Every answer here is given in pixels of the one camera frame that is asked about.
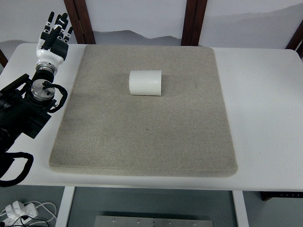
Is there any middle brown wooden frame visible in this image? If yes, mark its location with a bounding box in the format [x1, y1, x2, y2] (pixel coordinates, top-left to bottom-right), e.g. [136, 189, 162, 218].
[181, 0, 208, 46]

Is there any left brown wooden frame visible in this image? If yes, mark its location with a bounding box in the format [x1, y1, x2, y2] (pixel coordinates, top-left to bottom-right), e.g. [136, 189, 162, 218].
[63, 0, 96, 44]

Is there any metal base plate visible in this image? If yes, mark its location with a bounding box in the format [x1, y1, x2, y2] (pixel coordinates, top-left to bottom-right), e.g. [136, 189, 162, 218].
[94, 216, 213, 227]

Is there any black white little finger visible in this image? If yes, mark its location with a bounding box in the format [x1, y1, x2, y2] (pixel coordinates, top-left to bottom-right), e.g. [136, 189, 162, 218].
[40, 11, 54, 39]

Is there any white ribbed cup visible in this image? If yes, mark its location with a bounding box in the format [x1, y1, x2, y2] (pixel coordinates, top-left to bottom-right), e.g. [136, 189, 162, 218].
[129, 70, 162, 96]

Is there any white table leg frame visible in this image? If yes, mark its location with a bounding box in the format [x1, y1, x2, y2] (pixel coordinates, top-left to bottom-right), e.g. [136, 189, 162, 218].
[55, 186, 249, 227]

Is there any brown wooden frame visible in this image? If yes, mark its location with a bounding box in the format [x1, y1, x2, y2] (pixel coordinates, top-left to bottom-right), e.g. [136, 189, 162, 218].
[181, 0, 208, 46]
[285, 21, 303, 59]
[63, 0, 96, 44]

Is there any right brown wooden frame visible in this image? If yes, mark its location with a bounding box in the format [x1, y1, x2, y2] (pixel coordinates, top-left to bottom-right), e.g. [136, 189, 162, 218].
[285, 21, 303, 59]

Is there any black sleeved arm cable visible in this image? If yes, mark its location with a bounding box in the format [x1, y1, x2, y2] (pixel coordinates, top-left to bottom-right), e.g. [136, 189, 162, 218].
[0, 152, 34, 187]

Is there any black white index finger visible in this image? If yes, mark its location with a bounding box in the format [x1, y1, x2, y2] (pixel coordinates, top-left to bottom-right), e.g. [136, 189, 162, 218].
[63, 27, 73, 43]

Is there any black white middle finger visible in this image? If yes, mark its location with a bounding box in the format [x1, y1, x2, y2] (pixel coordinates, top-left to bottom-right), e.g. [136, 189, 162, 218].
[58, 13, 68, 39]

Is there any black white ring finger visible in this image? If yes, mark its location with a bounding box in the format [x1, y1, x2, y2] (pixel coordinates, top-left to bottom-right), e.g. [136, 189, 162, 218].
[54, 14, 62, 26]

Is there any grey felt mat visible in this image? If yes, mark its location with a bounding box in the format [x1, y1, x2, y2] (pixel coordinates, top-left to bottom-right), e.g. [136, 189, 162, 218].
[49, 45, 238, 177]

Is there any white power cable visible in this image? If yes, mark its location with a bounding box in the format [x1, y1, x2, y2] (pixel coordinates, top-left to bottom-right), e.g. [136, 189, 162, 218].
[21, 201, 58, 227]

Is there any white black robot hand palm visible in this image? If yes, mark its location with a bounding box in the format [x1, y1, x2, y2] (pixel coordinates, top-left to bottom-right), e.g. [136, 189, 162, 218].
[36, 32, 69, 65]

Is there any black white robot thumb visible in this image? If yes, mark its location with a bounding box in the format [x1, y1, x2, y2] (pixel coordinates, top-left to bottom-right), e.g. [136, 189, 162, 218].
[42, 26, 62, 50]

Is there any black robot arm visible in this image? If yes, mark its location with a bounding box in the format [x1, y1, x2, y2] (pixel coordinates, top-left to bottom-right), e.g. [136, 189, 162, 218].
[0, 12, 73, 153]

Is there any white power strip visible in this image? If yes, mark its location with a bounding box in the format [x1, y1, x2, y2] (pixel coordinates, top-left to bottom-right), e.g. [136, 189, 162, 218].
[1, 201, 38, 227]

